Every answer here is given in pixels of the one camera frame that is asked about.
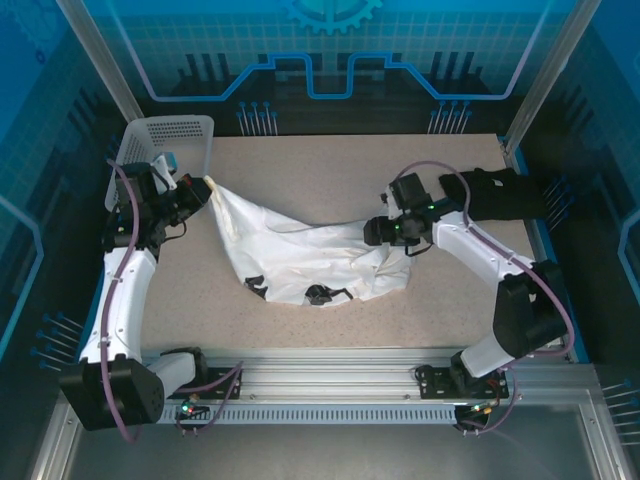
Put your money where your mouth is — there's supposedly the white t-shirt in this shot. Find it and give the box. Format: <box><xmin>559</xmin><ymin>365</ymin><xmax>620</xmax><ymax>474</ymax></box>
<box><xmin>206</xmin><ymin>174</ymin><xmax>416</xmax><ymax>307</ymax></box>

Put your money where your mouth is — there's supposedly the black folded t-shirt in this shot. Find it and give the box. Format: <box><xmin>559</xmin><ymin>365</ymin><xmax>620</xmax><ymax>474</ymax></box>
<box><xmin>438</xmin><ymin>167</ymin><xmax>549</xmax><ymax>222</ymax></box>

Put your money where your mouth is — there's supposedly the white perforated plastic basket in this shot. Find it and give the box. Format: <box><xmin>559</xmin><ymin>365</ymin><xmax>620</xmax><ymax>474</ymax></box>
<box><xmin>103</xmin><ymin>114</ymin><xmax>216</xmax><ymax>212</ymax></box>

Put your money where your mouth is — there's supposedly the small LED circuit board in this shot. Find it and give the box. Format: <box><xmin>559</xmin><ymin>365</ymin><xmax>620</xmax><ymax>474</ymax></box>
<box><xmin>467</xmin><ymin>398</ymin><xmax>502</xmax><ymax>417</ymax></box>
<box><xmin>178</xmin><ymin>397</ymin><xmax>211</xmax><ymax>420</ymax></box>

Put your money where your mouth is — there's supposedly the aluminium frame post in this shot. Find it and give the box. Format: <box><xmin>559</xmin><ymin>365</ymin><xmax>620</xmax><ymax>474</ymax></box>
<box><xmin>501</xmin><ymin>0</ymin><xmax>602</xmax><ymax>154</ymax></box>
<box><xmin>54</xmin><ymin>0</ymin><xmax>147</xmax><ymax>122</ymax></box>

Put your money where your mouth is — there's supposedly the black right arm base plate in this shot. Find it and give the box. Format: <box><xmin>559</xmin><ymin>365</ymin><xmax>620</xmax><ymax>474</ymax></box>
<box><xmin>417</xmin><ymin>364</ymin><xmax>516</xmax><ymax>402</ymax></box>

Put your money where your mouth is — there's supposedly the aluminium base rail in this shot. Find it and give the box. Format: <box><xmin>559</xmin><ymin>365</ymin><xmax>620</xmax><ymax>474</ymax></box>
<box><xmin>197</xmin><ymin>347</ymin><xmax>594</xmax><ymax>402</ymax></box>

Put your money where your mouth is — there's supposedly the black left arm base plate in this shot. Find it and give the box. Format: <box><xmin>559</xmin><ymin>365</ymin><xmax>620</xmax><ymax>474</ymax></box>
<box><xmin>164</xmin><ymin>364</ymin><xmax>246</xmax><ymax>402</ymax></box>

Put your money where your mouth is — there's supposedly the slotted grey cable duct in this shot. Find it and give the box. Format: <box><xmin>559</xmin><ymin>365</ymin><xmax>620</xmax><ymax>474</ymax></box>
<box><xmin>159</xmin><ymin>403</ymin><xmax>462</xmax><ymax>427</ymax></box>

